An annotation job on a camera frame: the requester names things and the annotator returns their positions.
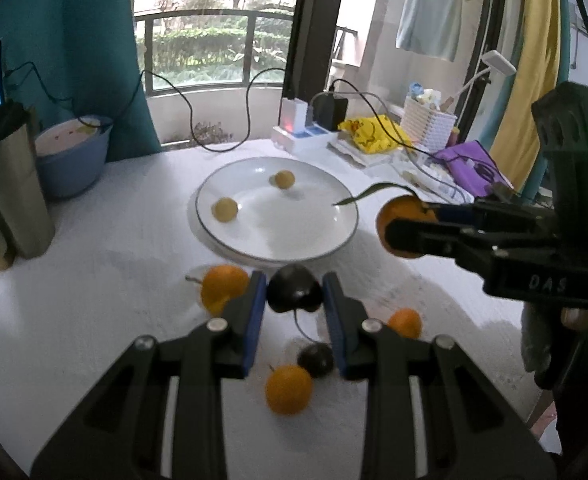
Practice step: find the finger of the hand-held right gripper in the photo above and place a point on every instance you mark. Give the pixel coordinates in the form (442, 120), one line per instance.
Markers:
(423, 239)
(456, 214)

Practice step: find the black balcony railing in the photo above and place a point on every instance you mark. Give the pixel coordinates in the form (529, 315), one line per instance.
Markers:
(214, 45)

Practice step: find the large dark plum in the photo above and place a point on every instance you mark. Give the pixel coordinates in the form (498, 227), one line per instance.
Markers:
(291, 287)

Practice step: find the person's right hand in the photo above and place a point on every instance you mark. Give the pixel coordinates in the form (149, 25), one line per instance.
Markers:
(576, 318)

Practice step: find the orange with short stem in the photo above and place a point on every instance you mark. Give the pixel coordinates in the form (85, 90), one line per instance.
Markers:
(221, 287)

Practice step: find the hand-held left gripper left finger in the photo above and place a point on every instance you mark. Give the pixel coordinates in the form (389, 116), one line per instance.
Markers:
(255, 320)

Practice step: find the yellow plastic bag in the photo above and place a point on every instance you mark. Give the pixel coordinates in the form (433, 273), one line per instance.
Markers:
(373, 134)

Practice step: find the purple pouch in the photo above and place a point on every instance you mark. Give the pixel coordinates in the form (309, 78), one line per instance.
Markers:
(471, 167)

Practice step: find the blue plastic basin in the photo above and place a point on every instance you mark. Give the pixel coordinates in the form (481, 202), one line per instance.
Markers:
(71, 160)

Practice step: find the orange with green leaf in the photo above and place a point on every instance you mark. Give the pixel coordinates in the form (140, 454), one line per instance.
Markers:
(401, 212)

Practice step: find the stainless steel tumbler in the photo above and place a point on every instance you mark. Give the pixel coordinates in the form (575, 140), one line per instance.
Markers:
(9, 185)

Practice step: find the small yellow fruit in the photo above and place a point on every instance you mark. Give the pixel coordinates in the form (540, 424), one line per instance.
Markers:
(284, 179)
(224, 209)

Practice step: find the white folded cloth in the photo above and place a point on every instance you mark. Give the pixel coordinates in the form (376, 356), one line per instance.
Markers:
(361, 152)

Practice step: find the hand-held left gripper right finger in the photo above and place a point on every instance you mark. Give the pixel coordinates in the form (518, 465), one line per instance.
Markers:
(335, 327)

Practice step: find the white charging dock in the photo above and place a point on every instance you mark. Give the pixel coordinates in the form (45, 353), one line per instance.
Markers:
(301, 127)

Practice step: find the white plate with dark rim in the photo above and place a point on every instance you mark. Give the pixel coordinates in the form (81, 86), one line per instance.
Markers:
(284, 220)

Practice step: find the white woven basket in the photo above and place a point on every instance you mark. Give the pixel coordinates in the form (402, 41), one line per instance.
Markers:
(428, 122)

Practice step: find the light blue hanging shirt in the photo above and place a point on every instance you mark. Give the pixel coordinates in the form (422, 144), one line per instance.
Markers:
(429, 15)

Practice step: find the small dark plum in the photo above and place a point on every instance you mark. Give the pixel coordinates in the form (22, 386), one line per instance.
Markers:
(316, 360)

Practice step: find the yellow curtain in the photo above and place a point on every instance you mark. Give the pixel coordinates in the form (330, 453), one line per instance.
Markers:
(528, 85)

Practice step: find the white desk lamp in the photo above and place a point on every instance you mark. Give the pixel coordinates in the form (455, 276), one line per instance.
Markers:
(493, 65)

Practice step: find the teal curtain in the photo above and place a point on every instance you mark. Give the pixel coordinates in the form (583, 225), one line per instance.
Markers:
(74, 50)

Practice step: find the black power adapter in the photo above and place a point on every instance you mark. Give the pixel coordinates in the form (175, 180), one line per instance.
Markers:
(331, 110)

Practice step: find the small orange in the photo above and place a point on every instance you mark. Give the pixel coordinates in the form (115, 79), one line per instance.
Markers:
(406, 322)

